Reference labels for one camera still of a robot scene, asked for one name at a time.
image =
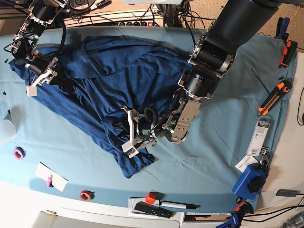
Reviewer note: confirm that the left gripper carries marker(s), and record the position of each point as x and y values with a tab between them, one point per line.
143	125

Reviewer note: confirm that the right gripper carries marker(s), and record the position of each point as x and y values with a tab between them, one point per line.
46	72

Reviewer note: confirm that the dark blue t-shirt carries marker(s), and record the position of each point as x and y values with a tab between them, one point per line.
109	73

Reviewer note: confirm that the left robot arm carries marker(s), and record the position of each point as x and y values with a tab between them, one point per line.
212	56

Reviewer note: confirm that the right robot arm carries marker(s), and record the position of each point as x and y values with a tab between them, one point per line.
42	14

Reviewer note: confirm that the red cube block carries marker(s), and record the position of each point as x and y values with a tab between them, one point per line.
150	198

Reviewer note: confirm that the red tape roll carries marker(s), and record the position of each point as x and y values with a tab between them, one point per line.
86	195

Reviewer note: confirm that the black remote control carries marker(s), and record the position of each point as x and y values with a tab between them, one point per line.
153	210

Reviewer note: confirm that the purple tape roll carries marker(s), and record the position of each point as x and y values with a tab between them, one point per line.
19	153

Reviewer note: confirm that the white paper card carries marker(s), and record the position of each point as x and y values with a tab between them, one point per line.
43	172

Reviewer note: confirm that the small pink toy figure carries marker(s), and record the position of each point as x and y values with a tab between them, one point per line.
49	182

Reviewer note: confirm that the white black marker pen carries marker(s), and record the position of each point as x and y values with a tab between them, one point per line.
178	205

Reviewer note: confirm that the white power strip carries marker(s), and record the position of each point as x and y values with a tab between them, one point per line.
144	17

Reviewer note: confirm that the light blue table cloth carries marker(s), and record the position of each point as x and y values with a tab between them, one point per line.
199	171

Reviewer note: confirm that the white label card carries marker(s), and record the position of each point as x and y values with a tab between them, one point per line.
246	161

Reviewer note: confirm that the clear blister retail package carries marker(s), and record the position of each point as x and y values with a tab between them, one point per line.
258	137

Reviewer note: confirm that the blue box with knob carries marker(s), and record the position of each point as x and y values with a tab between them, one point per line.
251	181

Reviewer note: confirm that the blue black clamp bottom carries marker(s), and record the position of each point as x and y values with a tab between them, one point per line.
236	218

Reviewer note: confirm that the blue black clamp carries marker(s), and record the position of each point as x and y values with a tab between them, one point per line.
281	28
236	218

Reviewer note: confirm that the black zip tie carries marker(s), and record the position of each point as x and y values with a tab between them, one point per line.
260	81

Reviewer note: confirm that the orange black utility knife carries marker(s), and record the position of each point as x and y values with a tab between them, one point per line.
278	92

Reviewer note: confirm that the black phone device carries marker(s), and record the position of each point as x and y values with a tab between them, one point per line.
286	193

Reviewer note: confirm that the blue black clamp top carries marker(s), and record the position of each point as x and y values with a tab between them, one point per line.
281	28

